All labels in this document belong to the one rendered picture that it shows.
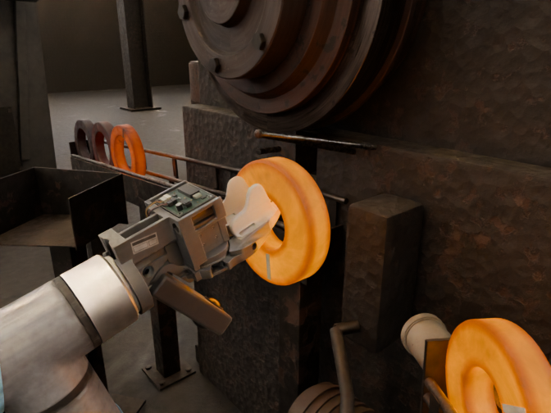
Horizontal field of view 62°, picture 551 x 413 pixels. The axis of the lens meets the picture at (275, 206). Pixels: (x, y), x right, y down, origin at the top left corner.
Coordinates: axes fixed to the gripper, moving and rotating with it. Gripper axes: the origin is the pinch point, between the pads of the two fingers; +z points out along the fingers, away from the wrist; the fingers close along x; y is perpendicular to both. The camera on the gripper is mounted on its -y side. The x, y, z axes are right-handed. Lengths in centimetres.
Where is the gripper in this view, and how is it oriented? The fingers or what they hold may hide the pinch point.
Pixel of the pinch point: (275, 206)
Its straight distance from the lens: 56.0
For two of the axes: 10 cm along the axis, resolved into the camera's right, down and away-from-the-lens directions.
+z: 7.3, -4.7, 4.9
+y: -1.9, -8.4, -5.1
